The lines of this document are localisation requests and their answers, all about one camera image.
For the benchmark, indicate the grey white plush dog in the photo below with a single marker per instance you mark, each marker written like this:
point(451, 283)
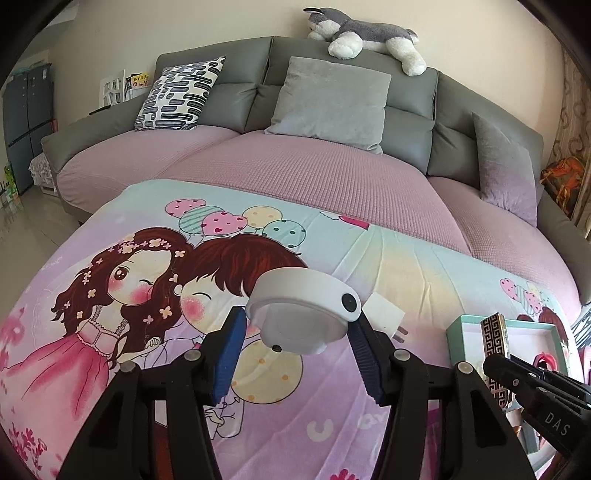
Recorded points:
point(364, 32)

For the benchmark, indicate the white lace cloth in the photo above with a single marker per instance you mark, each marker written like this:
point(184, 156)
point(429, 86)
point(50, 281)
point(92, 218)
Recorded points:
point(44, 170)

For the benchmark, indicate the dark blue cabinet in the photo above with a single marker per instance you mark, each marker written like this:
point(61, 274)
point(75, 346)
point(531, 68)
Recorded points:
point(27, 124)

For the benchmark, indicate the grey sofa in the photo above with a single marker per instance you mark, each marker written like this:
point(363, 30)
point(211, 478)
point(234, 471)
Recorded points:
point(415, 124)

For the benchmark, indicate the pink band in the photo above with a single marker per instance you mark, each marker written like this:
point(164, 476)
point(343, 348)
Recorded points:
point(547, 360)

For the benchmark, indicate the printed cartoon blanket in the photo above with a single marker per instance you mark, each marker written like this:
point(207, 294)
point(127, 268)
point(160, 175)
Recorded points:
point(115, 369)

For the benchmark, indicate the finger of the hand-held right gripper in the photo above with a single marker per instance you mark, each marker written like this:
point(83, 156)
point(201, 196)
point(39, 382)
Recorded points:
point(521, 378)

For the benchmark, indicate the grey purple cushion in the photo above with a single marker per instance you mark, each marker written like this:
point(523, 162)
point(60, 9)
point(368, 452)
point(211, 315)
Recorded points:
point(505, 170)

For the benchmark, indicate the white round device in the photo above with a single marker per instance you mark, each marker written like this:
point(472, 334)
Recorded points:
point(300, 300)

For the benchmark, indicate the orange patterned bag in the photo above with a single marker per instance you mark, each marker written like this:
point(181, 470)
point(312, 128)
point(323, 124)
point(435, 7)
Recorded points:
point(563, 184)

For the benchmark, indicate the patterned curtain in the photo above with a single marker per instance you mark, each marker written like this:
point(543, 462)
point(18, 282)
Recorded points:
point(575, 129)

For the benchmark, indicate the teal box lid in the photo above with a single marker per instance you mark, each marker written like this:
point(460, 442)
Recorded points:
point(464, 337)

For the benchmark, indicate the white charger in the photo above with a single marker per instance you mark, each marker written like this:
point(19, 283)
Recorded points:
point(385, 318)

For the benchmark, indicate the black white patterned pillow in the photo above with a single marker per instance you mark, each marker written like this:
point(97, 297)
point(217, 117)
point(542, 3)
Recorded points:
point(180, 94)

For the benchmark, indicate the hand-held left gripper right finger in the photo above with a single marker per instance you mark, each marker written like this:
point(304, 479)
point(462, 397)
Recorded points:
point(369, 364)

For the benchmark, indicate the black gold patterned box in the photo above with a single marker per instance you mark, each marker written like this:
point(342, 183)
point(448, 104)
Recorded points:
point(496, 337)

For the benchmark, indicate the pink sofa cover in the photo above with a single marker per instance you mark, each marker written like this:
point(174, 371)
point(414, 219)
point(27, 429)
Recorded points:
point(300, 184)

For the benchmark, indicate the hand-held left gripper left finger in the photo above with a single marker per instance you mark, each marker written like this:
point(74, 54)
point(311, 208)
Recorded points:
point(228, 355)

